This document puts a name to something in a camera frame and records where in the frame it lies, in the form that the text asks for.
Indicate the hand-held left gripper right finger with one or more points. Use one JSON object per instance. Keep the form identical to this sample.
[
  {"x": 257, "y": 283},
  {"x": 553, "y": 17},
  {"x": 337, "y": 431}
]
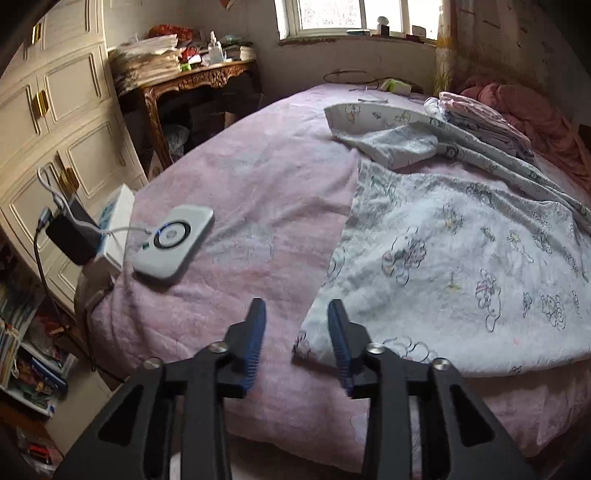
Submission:
[{"x": 339, "y": 337}]

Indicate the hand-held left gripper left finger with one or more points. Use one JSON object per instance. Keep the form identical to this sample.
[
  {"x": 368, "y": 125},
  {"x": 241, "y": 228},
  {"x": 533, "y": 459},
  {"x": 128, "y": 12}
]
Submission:
[{"x": 256, "y": 337}]

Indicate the white cartoon print pants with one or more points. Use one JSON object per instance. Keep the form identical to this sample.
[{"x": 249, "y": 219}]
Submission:
[{"x": 438, "y": 258}]

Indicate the white power bank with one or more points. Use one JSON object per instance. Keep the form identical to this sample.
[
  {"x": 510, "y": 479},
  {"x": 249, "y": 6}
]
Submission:
[{"x": 178, "y": 240}]

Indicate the pink bed sheet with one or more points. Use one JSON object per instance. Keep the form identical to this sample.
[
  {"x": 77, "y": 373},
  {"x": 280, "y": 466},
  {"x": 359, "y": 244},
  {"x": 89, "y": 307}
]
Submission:
[{"x": 258, "y": 184}]

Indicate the black power adapter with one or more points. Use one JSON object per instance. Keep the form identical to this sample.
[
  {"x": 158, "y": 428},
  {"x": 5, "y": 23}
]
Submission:
[{"x": 69, "y": 235}]

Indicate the bookshelf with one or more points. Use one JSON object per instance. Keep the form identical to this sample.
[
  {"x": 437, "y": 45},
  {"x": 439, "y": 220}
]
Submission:
[{"x": 23, "y": 341}]

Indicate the green and white box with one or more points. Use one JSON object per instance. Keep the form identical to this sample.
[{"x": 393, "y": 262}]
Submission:
[{"x": 395, "y": 86}]

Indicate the pink striped folded cloth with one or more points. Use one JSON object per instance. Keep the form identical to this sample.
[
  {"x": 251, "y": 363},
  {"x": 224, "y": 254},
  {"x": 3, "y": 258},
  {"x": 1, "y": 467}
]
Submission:
[{"x": 485, "y": 120}]

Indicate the carved wooden table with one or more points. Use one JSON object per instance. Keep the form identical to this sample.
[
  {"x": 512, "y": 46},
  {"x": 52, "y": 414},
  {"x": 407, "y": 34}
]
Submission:
[{"x": 203, "y": 76}]

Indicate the clear bottle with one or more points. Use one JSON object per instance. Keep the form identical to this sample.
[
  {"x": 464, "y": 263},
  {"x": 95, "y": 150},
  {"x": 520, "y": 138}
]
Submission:
[{"x": 215, "y": 50}]

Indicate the cream wardrobe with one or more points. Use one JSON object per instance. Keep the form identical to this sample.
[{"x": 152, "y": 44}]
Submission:
[{"x": 69, "y": 115}]

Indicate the salmon quilt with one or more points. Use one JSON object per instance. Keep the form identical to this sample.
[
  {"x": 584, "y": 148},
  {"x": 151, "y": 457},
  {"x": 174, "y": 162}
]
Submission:
[{"x": 540, "y": 120}]

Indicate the stack of papers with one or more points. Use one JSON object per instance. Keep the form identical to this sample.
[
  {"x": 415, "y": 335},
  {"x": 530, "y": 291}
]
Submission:
[{"x": 147, "y": 60}]

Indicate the yellow floral curtain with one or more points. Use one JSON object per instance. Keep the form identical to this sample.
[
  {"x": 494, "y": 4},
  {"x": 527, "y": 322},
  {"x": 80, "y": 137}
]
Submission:
[{"x": 444, "y": 50}]

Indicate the red plastic bag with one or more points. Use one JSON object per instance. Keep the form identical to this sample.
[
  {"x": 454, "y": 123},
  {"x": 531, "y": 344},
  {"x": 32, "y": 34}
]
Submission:
[{"x": 171, "y": 33}]

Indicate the window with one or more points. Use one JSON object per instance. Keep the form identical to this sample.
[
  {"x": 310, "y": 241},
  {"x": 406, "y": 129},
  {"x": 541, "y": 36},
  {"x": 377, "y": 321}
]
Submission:
[{"x": 330, "y": 16}]

